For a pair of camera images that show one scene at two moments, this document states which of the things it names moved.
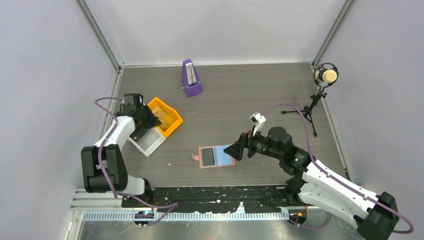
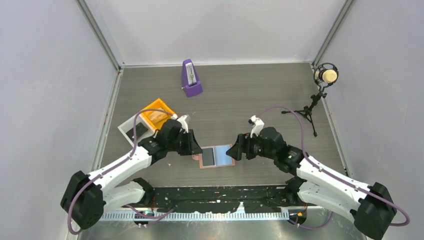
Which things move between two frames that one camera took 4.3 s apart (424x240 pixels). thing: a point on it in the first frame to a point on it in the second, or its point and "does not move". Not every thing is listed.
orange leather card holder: x=214 y=156 does not move
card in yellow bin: x=159 y=113 does not move
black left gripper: x=153 y=122 to x=192 y=147
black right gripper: x=247 y=140 does not move
